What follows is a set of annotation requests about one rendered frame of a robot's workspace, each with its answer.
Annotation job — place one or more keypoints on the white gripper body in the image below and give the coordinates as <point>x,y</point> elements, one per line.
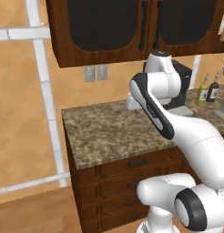
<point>131,103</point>

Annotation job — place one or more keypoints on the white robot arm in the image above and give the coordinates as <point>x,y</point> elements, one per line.
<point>205,145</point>

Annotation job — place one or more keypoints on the black coffee machine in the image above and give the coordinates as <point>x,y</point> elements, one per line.
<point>185,82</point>

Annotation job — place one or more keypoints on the dark wood drawer front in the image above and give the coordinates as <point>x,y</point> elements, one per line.
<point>112,207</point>
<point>117,167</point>
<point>114,189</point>
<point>114,221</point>

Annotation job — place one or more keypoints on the yellow-green oil bottle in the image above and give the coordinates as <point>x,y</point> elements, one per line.
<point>203,92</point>

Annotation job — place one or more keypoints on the dark brown bottle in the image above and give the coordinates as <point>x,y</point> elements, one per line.
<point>212,91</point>

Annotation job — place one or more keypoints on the dark wood glass cupboard door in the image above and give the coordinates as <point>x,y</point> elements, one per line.
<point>189,24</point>
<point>98,27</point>

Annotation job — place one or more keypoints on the dark wood drawer cabinet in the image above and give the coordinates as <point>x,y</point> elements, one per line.
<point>86,194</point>

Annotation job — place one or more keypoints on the grey wall outlet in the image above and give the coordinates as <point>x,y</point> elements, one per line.
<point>102,72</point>
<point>89,74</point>

